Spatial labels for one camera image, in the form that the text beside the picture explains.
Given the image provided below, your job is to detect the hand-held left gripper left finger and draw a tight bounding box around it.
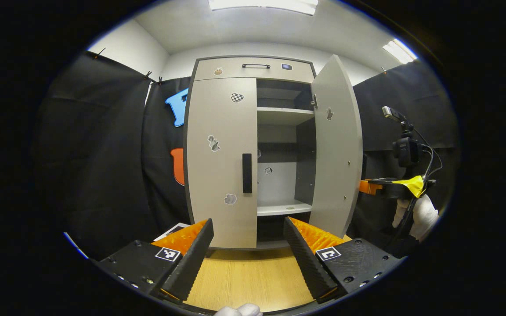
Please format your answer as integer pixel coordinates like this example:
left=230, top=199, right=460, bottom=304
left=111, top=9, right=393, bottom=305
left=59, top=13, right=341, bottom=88
left=90, top=218, right=215, bottom=303

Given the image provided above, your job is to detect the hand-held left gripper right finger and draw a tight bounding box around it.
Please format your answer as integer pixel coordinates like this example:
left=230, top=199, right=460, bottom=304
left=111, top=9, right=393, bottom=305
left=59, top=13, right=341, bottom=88
left=283, top=216, right=405, bottom=304

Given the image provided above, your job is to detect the grey cabinet door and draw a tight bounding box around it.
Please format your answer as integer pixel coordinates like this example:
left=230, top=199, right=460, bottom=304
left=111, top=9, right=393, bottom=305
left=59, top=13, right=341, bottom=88
left=185, top=77, right=258, bottom=250
left=308, top=54, right=363, bottom=240

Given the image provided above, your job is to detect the grey double-door shoe cabinet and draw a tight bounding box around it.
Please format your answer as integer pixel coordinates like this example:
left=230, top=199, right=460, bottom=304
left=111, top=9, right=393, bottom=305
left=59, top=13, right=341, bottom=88
left=183, top=54, right=363, bottom=251

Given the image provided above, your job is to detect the black door handle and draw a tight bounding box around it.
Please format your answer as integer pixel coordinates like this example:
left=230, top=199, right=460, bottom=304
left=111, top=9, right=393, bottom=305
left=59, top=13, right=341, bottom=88
left=242, top=153, right=253, bottom=194

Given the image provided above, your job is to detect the grey cabinet shelf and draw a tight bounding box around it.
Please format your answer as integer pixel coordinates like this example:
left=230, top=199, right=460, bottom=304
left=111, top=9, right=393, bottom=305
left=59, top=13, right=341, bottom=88
left=257, top=107, right=315, bottom=127
left=257, top=201, right=313, bottom=217

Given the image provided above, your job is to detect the grey cabinet drawer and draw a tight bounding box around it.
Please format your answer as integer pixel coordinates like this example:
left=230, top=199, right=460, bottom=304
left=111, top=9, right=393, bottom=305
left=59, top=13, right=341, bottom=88
left=194, top=57, right=316, bottom=84

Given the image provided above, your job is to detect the printed paper card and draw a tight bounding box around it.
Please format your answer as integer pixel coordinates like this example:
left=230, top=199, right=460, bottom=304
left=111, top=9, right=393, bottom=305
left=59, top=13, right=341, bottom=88
left=154, top=223, right=191, bottom=242

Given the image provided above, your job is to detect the small ceiling light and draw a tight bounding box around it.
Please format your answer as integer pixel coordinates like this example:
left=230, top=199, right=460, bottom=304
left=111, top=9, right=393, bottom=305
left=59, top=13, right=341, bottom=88
left=383, top=39, right=419, bottom=65

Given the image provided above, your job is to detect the black backdrop cloth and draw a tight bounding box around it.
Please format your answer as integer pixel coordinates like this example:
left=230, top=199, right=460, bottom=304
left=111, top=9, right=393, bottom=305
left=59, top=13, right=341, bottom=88
left=33, top=50, right=460, bottom=259

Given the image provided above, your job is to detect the long ceiling light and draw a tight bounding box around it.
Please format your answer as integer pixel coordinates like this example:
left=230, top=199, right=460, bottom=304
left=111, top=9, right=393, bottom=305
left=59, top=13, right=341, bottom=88
left=208, top=0, right=319, bottom=16

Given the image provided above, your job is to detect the black camera cable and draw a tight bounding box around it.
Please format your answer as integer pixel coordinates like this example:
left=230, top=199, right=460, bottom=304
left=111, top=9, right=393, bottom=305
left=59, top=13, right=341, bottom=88
left=411, top=127, right=443, bottom=181

